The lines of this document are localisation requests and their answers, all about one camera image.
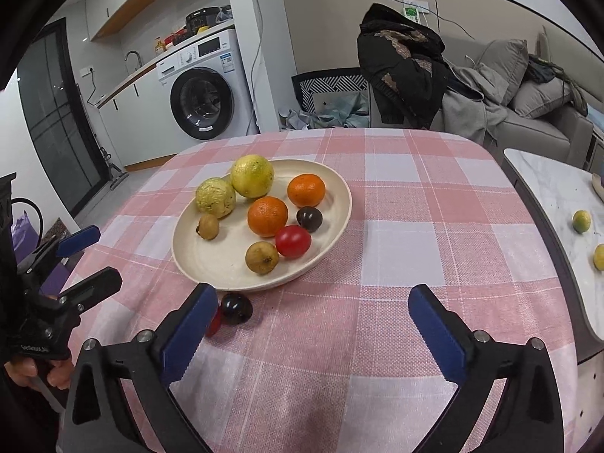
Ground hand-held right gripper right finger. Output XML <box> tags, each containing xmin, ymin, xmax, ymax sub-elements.
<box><xmin>408</xmin><ymin>284</ymin><xmax>564</xmax><ymax>453</ymax></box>

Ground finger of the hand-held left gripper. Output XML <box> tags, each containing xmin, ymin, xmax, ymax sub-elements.
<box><xmin>16</xmin><ymin>225</ymin><xmax>101</xmax><ymax>277</ymax></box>
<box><xmin>38</xmin><ymin>267</ymin><xmax>123</xmax><ymax>317</ymax></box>

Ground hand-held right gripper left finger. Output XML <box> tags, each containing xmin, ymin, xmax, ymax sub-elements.
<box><xmin>57</xmin><ymin>282</ymin><xmax>220</xmax><ymax>453</ymax></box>

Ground dark purple tomato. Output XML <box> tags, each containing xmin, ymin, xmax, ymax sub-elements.
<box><xmin>296</xmin><ymin>206</ymin><xmax>324</xmax><ymax>233</ymax></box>
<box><xmin>220</xmin><ymin>293</ymin><xmax>253</xmax><ymax>326</ymax></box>

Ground cream round plate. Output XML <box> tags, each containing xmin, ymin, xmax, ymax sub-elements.
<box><xmin>171</xmin><ymin>159</ymin><xmax>353</xmax><ymax>292</ymax></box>

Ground yellow-brown round fruit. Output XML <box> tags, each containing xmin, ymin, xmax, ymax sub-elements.
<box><xmin>245</xmin><ymin>241</ymin><xmax>280</xmax><ymax>275</ymax></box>

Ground green wrinkled guava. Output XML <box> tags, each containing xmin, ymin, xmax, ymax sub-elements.
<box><xmin>195</xmin><ymin>177</ymin><xmax>237</xmax><ymax>219</ymax></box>

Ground orange mandarin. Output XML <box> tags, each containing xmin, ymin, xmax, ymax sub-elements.
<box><xmin>247</xmin><ymin>196</ymin><xmax>289</xmax><ymax>238</ymax></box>
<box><xmin>287</xmin><ymin>174</ymin><xmax>327</xmax><ymax>208</ymax></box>

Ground person's left hand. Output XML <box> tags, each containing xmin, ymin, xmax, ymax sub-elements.
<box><xmin>4</xmin><ymin>356</ymin><xmax>75</xmax><ymax>392</ymax></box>

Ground purple bag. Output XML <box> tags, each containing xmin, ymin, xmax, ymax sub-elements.
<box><xmin>12</xmin><ymin>214</ymin><xmax>72</xmax><ymax>294</ymax></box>

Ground pink checked tablecloth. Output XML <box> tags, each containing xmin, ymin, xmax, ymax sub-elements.
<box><xmin>61</xmin><ymin>127</ymin><xmax>581</xmax><ymax>453</ymax></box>

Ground small brown longan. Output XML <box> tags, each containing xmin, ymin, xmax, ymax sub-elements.
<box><xmin>196</xmin><ymin>213</ymin><xmax>220</xmax><ymax>241</ymax></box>

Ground dark glass door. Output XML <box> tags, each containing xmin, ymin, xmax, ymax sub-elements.
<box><xmin>16</xmin><ymin>18</ymin><xmax>107</xmax><ymax>216</ymax></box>

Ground white kitchen counter cabinet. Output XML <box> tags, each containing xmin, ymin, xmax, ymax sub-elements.
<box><xmin>97</xmin><ymin>63</ymin><xmax>178</xmax><ymax>171</ymax></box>

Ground large yellow citrus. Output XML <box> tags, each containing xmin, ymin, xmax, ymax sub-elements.
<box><xmin>230</xmin><ymin>155</ymin><xmax>275</xmax><ymax>199</ymax></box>

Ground white marble side table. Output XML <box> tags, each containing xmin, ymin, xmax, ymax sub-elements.
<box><xmin>502</xmin><ymin>148</ymin><xmax>604</xmax><ymax>343</ymax></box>

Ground white washing machine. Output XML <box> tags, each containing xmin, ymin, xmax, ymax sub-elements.
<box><xmin>157</xmin><ymin>28</ymin><xmax>258</xmax><ymax>141</ymax></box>

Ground grey sofa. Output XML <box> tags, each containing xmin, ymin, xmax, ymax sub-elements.
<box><xmin>444</xmin><ymin>26</ymin><xmax>604</xmax><ymax>171</ymax></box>

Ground grey blanket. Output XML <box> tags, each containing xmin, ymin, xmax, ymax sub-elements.
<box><xmin>441</xmin><ymin>63</ymin><xmax>508</xmax><ymax>147</ymax></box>

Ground teal clothes pile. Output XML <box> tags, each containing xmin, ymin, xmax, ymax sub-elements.
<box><xmin>278</xmin><ymin>92</ymin><xmax>371</xmax><ymax>131</ymax></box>

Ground small grey cushion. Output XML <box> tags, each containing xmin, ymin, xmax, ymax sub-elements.
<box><xmin>511</xmin><ymin>75</ymin><xmax>575</xmax><ymax>120</ymax></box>

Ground black patterned jacket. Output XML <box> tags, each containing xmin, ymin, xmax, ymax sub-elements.
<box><xmin>357</xmin><ymin>3</ymin><xmax>451</xmax><ymax>129</ymax></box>

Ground large grey cushion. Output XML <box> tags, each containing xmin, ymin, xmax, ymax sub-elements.
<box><xmin>474</xmin><ymin>39</ymin><xmax>529</xmax><ymax>107</ymax></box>

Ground black patterned laundry basket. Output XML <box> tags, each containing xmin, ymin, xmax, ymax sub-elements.
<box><xmin>291</xmin><ymin>68</ymin><xmax>371</xmax><ymax>128</ymax></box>

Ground dark clothes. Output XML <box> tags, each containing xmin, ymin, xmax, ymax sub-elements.
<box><xmin>527</xmin><ymin>54</ymin><xmax>589</xmax><ymax>109</ymax></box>

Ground black cable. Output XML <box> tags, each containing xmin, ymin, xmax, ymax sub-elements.
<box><xmin>10</xmin><ymin>197</ymin><xmax>46</xmax><ymax>247</ymax></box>

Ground white wall cabinet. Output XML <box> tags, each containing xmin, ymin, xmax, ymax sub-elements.
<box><xmin>87</xmin><ymin>0</ymin><xmax>167</xmax><ymax>41</ymax></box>

